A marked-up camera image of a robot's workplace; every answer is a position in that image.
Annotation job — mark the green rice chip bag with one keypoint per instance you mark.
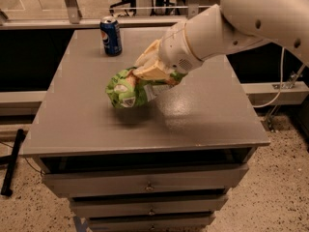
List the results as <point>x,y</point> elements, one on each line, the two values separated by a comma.
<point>125,90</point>

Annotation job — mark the blue pepsi can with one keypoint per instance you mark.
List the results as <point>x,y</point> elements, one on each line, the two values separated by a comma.
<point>111,38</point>

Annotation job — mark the grey drawer cabinet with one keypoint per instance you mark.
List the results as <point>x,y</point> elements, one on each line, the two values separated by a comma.
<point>158,167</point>

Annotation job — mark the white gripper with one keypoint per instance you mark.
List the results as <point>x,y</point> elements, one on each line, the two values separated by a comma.
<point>175,50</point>

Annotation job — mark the black bar on floor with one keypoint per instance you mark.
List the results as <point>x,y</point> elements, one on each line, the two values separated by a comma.
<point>10,162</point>

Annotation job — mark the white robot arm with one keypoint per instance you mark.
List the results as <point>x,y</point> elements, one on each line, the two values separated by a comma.
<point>230,27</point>

